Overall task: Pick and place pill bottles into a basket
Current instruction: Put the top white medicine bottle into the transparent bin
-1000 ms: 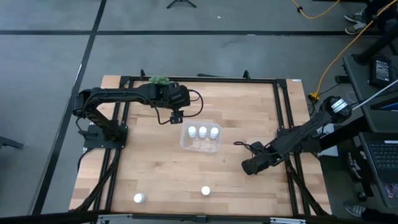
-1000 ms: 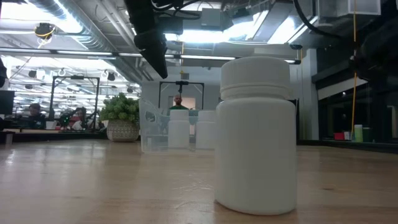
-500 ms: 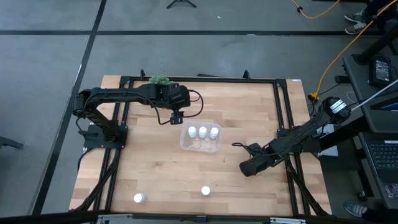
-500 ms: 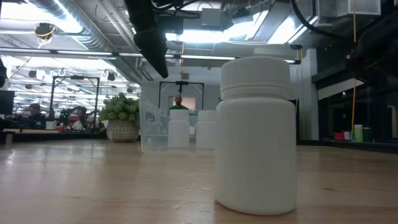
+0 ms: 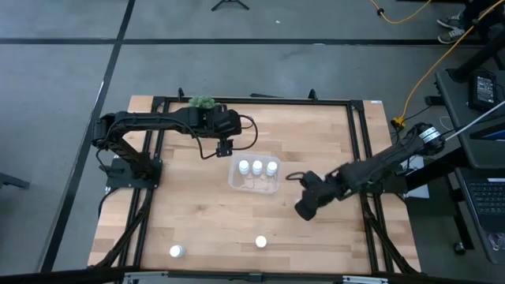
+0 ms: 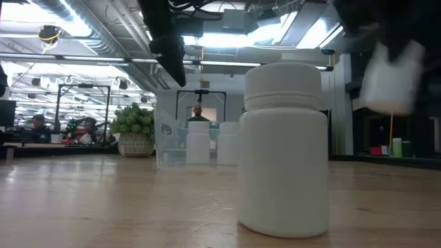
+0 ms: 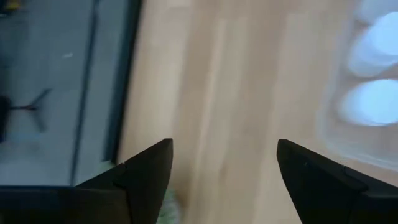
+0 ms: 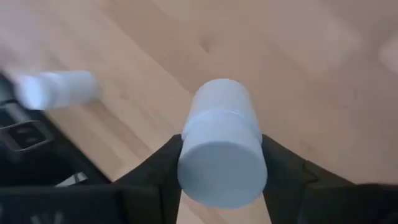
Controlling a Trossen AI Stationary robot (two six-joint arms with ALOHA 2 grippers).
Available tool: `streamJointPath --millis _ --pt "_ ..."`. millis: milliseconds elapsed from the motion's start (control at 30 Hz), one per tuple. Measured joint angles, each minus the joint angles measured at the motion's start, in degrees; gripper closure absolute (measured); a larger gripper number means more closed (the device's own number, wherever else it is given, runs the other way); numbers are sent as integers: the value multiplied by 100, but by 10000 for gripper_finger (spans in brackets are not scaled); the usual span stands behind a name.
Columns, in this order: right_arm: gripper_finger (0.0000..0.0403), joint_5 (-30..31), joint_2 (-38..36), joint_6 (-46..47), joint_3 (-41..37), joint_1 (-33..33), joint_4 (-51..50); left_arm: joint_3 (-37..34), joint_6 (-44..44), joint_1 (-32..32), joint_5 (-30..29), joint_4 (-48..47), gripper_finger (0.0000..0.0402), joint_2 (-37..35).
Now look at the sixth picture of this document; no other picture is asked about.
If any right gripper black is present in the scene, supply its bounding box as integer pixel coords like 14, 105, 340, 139
333, 0, 441, 63

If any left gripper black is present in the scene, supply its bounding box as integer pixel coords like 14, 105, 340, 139
137, 0, 204, 87

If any white plastic pill bottle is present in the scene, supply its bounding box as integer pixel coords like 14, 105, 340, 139
185, 121, 212, 165
216, 121, 240, 166
236, 62, 330, 239
360, 40, 426, 116

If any clear plastic basket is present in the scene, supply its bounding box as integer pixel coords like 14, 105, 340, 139
153, 107, 242, 170

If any person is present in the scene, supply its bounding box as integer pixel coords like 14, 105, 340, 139
28, 114, 53, 144
78, 118, 100, 145
187, 104, 211, 123

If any green potted plant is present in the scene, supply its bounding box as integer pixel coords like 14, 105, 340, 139
110, 102, 156, 158

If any long ceiling light strip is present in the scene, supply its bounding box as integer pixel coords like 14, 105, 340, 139
0, 52, 334, 72

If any light green cup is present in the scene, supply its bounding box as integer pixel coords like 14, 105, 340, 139
392, 137, 404, 158

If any dark monitor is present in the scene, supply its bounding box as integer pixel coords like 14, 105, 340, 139
0, 99, 17, 128

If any black metal rig frame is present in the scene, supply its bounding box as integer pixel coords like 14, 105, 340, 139
176, 89, 227, 122
54, 83, 112, 146

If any silver ventilation duct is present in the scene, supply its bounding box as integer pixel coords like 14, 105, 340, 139
30, 0, 170, 91

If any coiled yellow ceiling cable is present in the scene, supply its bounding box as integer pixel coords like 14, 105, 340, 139
37, 24, 63, 46

